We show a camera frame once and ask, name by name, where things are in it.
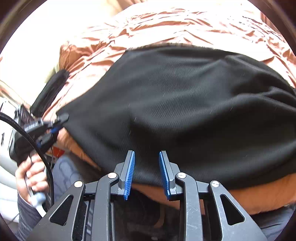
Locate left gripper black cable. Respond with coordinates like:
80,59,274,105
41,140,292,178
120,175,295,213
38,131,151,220
0,112,55,207

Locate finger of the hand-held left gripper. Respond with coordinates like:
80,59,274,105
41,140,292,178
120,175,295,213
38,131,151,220
37,131,59,151
50,113,69,130

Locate brown bed blanket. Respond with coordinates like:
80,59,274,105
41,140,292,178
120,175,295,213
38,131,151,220
43,0,296,216

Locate person's left forearm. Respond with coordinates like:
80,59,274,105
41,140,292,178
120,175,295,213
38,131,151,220
17,192,43,241

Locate person's grey patterned pajama legs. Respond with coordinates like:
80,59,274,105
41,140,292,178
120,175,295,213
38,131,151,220
50,155,103,207

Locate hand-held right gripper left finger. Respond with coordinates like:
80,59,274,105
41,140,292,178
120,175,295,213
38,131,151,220
27,150,136,241

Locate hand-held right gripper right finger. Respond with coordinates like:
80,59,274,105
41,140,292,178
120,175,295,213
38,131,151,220
159,150,269,241

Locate black cloth pile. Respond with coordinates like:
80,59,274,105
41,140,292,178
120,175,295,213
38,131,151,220
30,70,70,116

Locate person's left hand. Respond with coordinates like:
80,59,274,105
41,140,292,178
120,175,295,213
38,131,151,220
15,154,49,205

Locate black pants with patterned trim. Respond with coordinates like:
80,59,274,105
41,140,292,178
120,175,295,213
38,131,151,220
56,45,296,190

